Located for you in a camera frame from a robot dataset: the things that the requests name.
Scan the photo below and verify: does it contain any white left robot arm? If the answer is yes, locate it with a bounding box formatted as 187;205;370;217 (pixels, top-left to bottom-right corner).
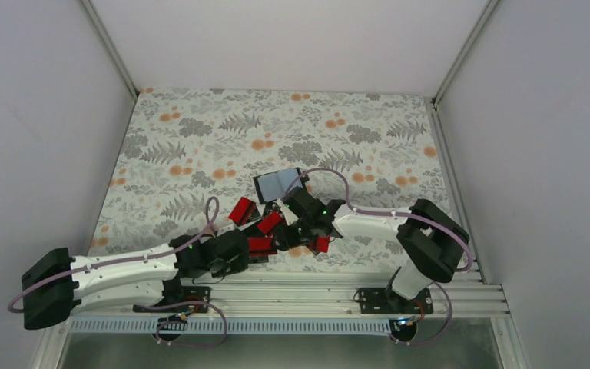
22;230;250;331

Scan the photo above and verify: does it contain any black card holder wallet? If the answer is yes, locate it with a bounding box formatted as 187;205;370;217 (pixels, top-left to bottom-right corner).
253;168;309;204

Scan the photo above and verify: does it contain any aluminium corner post left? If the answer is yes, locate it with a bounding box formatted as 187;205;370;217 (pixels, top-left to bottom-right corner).
78;0;138;101

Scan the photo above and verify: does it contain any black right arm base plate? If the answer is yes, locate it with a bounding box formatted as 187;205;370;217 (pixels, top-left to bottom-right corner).
353;288;434;315

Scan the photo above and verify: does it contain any aluminium corner post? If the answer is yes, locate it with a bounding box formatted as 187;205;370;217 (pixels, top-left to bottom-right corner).
78;0;138;101
432;0;499;106

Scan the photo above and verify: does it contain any aluminium corner post right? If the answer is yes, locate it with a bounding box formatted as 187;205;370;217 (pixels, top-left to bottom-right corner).
432;0;499;106

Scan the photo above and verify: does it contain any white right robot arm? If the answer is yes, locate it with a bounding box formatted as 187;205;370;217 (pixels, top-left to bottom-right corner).
277;187;469;313

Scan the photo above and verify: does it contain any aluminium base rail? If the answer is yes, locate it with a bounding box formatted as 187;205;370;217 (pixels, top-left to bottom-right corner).
53;268;510;337

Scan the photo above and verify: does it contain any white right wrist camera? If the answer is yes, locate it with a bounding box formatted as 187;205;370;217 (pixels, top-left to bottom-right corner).
275;199;299;225

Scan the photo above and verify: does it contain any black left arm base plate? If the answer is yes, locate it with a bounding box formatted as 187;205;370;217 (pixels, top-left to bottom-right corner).
132;285;211;313

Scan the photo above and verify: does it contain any black VIP card bottom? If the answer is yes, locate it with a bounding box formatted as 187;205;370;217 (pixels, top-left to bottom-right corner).
249;255;269;264

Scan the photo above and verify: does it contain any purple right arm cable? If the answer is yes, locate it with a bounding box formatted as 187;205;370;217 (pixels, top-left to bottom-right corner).
280;167;474;347

